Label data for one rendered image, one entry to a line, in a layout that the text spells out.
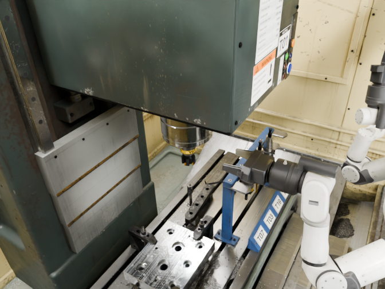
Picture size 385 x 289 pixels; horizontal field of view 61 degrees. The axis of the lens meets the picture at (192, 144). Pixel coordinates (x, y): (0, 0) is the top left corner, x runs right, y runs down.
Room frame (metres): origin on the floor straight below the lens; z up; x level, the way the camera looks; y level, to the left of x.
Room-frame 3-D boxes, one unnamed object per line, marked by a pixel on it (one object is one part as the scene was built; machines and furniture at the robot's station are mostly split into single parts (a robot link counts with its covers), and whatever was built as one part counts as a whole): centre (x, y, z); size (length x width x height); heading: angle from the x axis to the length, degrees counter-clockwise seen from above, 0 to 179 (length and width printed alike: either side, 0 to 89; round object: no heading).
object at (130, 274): (0.82, 0.10, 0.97); 0.29 x 0.23 x 0.05; 148
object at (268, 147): (1.18, -0.33, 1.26); 0.04 x 0.04 x 0.07
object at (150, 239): (0.92, 0.21, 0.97); 0.13 x 0.03 x 0.15; 58
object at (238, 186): (0.94, -0.18, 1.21); 0.07 x 0.05 x 0.01; 58
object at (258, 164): (0.73, -0.21, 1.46); 0.13 x 0.12 x 0.10; 147
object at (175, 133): (0.88, 0.01, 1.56); 0.16 x 0.16 x 0.12
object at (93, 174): (1.11, 0.39, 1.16); 0.48 x 0.05 x 0.51; 148
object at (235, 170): (0.74, -0.11, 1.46); 0.06 x 0.02 x 0.03; 57
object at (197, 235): (0.95, -0.03, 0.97); 0.13 x 0.03 x 0.15; 148
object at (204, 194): (1.15, -0.02, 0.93); 0.26 x 0.05 x 0.06; 153
